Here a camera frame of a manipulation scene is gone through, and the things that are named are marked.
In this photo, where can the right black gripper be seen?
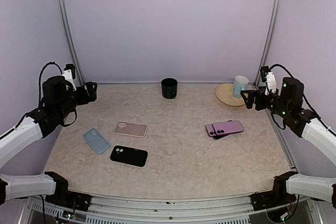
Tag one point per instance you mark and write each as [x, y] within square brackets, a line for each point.
[260, 93]

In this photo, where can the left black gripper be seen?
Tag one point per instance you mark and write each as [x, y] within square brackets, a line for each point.
[85, 98]

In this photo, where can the pink phone case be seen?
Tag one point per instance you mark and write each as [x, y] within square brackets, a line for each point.
[131, 129]

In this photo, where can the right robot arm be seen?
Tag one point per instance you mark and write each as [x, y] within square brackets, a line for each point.
[287, 103]

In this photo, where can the light blue phone case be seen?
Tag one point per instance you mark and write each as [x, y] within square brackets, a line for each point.
[96, 141]

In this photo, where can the black phone case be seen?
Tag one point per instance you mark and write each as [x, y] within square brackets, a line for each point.
[129, 155]

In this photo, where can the light blue mug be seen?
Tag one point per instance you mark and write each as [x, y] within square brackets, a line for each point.
[240, 84]

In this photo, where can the beige round plate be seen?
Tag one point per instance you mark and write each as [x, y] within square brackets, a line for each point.
[224, 92]

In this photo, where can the dark green cup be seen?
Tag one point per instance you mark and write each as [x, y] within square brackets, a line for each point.
[169, 88]

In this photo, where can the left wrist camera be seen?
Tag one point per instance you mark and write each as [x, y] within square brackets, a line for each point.
[69, 73]

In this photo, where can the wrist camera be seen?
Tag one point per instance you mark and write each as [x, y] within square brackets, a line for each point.
[269, 79]
[69, 73]

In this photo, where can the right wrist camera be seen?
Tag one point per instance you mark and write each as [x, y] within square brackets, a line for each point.
[269, 79]

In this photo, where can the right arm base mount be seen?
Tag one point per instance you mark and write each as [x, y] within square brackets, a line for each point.
[267, 199]

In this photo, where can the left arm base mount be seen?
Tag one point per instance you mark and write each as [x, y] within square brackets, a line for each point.
[72, 200]

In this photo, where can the left aluminium frame post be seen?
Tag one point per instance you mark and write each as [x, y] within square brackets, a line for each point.
[70, 41]

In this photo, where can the aluminium frame post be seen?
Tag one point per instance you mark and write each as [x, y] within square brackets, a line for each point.
[268, 41]
[70, 41]

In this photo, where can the right aluminium frame post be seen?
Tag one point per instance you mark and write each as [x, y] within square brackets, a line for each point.
[268, 41]

